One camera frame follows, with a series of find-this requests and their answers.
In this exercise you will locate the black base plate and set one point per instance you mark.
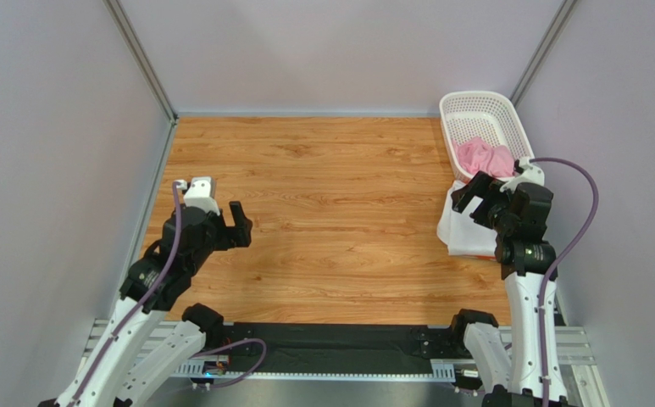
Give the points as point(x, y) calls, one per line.
point(346, 348)

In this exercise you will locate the corner aluminium post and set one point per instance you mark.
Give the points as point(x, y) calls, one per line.
point(132, 41)
point(550, 37)

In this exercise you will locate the left corner aluminium post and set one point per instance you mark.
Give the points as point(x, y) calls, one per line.
point(132, 41)

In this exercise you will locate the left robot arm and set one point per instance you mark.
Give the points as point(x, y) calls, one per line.
point(113, 375)

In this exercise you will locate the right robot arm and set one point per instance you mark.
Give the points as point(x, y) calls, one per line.
point(527, 373)

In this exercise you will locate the white plastic laundry basket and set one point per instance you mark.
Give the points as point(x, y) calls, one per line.
point(487, 115)

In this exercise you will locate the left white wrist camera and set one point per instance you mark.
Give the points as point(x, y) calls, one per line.
point(199, 192)

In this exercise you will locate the folded orange t shirt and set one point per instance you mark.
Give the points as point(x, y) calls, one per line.
point(480, 256)

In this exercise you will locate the right corner aluminium post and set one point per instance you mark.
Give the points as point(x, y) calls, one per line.
point(550, 37)

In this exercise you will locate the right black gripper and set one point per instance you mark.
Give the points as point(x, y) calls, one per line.
point(485, 199)

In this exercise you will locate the pink t shirt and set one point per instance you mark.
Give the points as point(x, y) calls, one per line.
point(477, 155)

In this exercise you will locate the white t shirt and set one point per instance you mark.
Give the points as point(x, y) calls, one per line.
point(458, 231)

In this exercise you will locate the aluminium frame rail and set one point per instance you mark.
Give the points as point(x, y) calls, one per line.
point(572, 344)

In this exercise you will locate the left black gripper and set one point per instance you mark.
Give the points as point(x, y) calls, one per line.
point(243, 225)

